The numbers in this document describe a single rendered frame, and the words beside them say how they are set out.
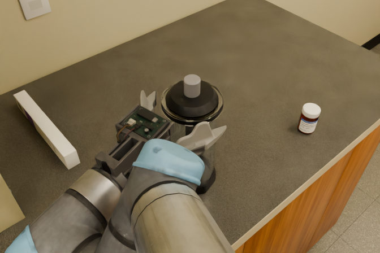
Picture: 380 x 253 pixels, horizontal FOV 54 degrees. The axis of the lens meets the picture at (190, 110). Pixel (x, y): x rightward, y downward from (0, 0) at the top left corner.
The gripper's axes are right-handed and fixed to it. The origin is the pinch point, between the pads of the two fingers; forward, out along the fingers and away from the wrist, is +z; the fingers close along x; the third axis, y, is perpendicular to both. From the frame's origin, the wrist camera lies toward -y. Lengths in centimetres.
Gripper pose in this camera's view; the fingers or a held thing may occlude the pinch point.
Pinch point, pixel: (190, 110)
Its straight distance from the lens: 65.3
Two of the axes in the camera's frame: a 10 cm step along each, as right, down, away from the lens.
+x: -8.2, -4.0, 4.1
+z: 5.7, -6.1, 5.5
